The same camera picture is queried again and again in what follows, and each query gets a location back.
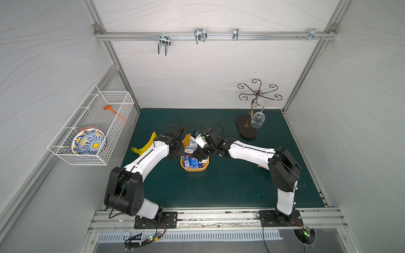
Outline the yellow plastic storage box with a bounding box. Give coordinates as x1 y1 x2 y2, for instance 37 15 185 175
180 134 209 172

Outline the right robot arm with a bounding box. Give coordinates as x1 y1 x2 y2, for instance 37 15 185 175
191 134 302 222

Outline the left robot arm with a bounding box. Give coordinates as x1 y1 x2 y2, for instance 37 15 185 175
104 134 181 219

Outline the blue Tempo tissue pack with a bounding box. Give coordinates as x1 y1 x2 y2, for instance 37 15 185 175
189 157 200 169

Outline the yellow banana bunch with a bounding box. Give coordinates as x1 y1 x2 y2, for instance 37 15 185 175
131 132 157 156

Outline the black metal glass stand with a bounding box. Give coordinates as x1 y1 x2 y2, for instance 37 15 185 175
236 79 283 139

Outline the green table mat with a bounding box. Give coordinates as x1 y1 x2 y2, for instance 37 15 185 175
121 108 327 209

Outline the clear wine glass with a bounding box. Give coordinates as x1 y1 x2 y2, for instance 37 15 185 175
251 107 265 129

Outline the orange plastic spoon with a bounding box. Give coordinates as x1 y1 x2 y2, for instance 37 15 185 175
104 105 128 122

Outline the blue yellow patterned plate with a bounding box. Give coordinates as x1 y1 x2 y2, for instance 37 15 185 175
71 127 106 155

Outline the metal double hook left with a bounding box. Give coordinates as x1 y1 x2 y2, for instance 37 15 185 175
158 34 171 56

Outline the metal double hook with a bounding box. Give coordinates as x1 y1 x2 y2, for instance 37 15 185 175
158 34 171 56
194 28 207 44

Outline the metal double hook middle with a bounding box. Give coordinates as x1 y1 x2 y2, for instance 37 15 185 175
194 28 207 44

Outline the small metal hook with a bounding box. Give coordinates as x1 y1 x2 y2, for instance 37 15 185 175
232 28 239 41

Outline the metal hook right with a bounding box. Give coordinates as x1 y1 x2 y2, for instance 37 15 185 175
297 28 326 41

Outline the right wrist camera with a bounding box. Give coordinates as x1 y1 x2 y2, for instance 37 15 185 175
194 134 208 149

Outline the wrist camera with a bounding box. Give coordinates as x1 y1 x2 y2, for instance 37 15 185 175
169 124 184 138
194 134 208 149

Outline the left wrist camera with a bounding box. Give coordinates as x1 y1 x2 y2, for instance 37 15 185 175
169 124 184 138

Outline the white wire basket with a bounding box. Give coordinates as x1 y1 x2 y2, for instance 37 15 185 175
47 85 134 166

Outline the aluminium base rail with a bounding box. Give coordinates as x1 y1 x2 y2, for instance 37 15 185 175
88 208 348 233

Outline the aluminium top rail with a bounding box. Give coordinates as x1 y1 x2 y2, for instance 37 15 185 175
95 31 338 42

